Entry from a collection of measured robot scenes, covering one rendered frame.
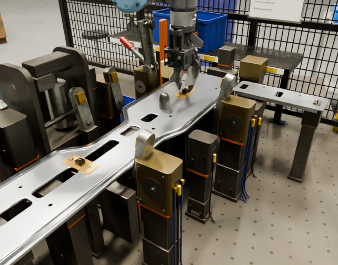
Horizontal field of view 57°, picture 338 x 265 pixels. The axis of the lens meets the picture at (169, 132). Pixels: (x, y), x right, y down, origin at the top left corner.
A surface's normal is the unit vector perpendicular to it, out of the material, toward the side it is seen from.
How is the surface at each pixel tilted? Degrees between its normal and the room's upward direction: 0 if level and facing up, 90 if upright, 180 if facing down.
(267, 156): 0
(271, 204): 0
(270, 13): 90
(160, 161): 0
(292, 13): 90
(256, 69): 90
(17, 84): 90
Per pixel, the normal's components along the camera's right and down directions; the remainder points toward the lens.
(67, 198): 0.00, -0.85
